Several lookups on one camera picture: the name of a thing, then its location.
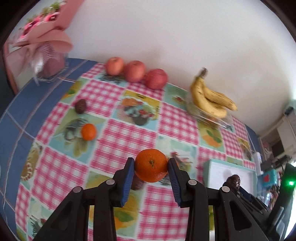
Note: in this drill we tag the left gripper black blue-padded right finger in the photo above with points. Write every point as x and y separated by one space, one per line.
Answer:
232 219

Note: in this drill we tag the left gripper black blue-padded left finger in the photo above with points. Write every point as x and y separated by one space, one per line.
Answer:
69 221

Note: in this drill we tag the dark passion fruit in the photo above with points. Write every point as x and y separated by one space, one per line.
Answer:
233 182
137 183
80 106

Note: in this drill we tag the orange tangerine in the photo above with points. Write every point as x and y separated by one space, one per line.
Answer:
88 132
151 165

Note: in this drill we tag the white tray with teal rim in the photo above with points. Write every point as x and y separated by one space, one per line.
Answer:
216 172

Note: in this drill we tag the teal box with red label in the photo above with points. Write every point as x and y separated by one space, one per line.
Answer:
267 180

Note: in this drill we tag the white shelf unit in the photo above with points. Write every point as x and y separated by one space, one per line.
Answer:
279 141

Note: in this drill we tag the clear plastic fruit container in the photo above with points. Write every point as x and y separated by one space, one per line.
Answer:
203 116

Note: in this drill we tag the pink checkered fruit tablecloth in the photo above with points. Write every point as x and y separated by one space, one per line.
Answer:
128 118

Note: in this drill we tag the blue plaid tablecloth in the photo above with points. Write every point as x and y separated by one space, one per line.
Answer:
21 122

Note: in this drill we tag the yellow banana bunch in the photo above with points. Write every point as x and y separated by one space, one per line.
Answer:
210 101

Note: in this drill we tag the clear glass vase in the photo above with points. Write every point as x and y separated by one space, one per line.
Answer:
51 67

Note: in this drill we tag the right red apple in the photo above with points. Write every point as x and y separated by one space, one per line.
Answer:
156 79

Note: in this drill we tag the red apple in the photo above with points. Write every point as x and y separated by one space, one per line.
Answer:
115 66
134 71
156 79

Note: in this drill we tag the left red apple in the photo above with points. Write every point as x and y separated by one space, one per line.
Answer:
115 66

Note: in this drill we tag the middle red apple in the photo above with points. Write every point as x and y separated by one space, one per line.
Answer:
134 71

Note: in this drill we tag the pink chair back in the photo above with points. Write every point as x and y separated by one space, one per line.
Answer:
9 74

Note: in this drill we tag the pink flower bouquet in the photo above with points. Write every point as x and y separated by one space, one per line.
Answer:
41 37

